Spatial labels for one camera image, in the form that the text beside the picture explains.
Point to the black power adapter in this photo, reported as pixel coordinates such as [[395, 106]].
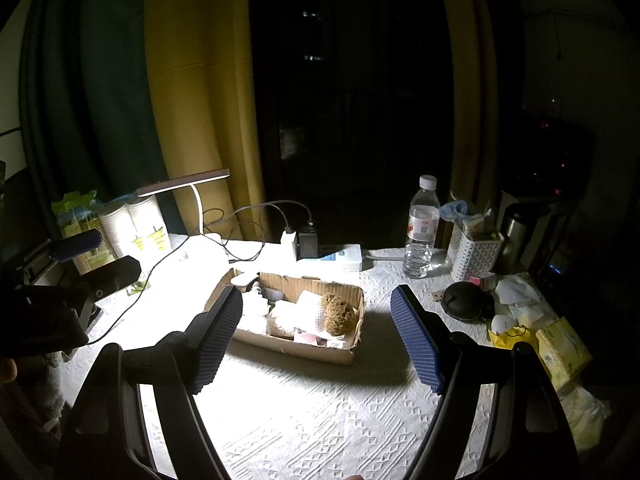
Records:
[[307, 242]]

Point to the green cardboard carton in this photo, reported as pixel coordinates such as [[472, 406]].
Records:
[[75, 210]]

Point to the cotton swab bag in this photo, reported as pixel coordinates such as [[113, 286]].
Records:
[[300, 315]]

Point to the yellow tissue pack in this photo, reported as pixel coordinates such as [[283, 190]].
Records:
[[562, 350]]

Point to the white embossed tablecloth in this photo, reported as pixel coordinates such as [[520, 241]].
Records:
[[325, 410]]

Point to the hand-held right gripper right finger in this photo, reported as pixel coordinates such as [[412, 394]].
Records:
[[415, 340]]

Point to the white desk lamp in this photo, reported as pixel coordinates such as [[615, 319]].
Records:
[[185, 178]]

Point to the white perforated basket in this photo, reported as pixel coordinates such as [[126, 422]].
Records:
[[472, 257]]

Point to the white crumpled tissue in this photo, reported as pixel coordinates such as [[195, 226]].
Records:
[[517, 292]]

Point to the green curtain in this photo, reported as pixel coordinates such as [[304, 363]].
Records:
[[100, 85]]

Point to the clear water bottle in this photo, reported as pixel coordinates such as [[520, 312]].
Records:
[[421, 230]]

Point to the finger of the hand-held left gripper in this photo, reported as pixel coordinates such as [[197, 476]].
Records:
[[75, 247], [115, 270]]

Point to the grey sock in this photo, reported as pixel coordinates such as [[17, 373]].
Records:
[[272, 294]]

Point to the blue plastic bag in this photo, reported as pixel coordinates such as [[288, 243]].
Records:
[[455, 210]]

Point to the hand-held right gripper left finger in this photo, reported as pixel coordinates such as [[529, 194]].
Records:
[[220, 335]]

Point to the black round pouch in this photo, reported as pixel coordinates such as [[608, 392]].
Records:
[[467, 300]]

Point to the pale plastic packet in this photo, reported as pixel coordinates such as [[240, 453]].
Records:
[[585, 412]]

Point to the metal thermos flask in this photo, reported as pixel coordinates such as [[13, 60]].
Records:
[[517, 232]]

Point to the brown cardboard box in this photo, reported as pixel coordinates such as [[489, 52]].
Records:
[[300, 352]]

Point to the yellow curtain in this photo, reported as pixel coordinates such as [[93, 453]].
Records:
[[200, 85]]

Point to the white power strip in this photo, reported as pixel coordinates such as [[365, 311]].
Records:
[[340, 257]]

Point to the small pink box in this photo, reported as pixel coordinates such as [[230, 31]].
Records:
[[482, 281]]

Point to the yellow plastic bag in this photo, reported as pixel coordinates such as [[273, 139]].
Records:
[[510, 337]]

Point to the paper cup package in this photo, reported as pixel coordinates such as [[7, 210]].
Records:
[[120, 230]]

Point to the white cloth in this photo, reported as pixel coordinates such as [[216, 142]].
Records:
[[255, 305]]

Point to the brown plush toy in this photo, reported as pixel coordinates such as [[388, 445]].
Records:
[[337, 315]]

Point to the white charger plug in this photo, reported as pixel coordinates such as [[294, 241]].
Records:
[[288, 245]]

